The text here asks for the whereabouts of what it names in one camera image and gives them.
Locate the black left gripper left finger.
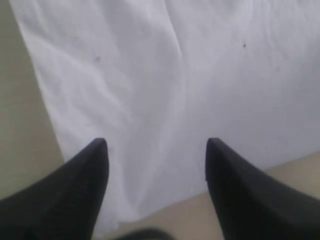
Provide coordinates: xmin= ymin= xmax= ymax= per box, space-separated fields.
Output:
xmin=0 ymin=138 xmax=109 ymax=240

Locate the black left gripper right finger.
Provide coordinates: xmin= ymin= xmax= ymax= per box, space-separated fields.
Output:
xmin=205 ymin=138 xmax=320 ymax=240

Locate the white t-shirt with red logo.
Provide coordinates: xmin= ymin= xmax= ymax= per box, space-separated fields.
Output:
xmin=10 ymin=0 xmax=320 ymax=237

